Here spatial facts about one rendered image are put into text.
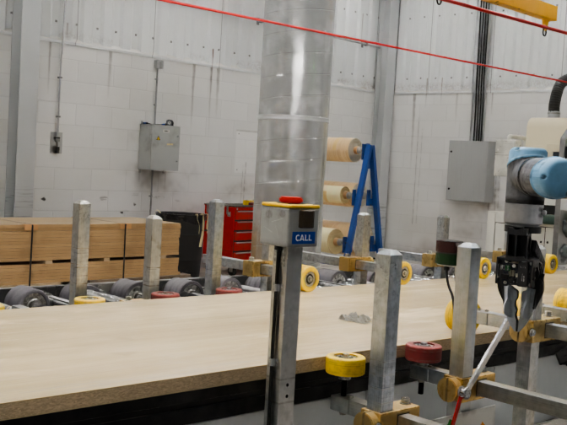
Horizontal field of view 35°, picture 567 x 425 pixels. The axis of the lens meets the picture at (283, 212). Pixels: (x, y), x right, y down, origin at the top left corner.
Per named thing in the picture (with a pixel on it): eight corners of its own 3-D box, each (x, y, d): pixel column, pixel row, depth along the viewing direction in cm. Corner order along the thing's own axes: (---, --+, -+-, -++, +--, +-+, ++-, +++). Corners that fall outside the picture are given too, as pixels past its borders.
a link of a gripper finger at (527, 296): (511, 334, 175) (515, 287, 174) (518, 330, 180) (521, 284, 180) (527, 336, 173) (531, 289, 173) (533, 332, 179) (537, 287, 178)
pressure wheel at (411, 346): (445, 395, 198) (450, 343, 197) (423, 400, 192) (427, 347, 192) (418, 387, 204) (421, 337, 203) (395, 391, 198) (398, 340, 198)
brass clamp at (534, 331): (561, 339, 206) (563, 317, 206) (529, 345, 197) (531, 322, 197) (537, 334, 210) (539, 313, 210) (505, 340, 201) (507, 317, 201)
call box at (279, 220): (317, 250, 149) (321, 204, 149) (287, 252, 144) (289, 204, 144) (288, 246, 154) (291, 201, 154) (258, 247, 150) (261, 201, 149)
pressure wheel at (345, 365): (360, 405, 185) (364, 350, 185) (364, 416, 177) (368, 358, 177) (321, 403, 185) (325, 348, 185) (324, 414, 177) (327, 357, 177)
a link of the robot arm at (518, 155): (518, 146, 171) (502, 147, 179) (514, 203, 171) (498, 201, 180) (557, 148, 172) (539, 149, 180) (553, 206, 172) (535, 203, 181)
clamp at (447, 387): (494, 395, 190) (495, 373, 190) (456, 405, 181) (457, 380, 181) (472, 390, 194) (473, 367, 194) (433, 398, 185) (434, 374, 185)
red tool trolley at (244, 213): (271, 272, 1063) (274, 205, 1059) (229, 277, 1003) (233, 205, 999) (240, 268, 1092) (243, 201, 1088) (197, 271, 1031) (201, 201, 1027)
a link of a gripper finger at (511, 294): (495, 332, 176) (499, 286, 176) (502, 328, 182) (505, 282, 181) (511, 334, 175) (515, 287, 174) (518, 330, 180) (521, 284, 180)
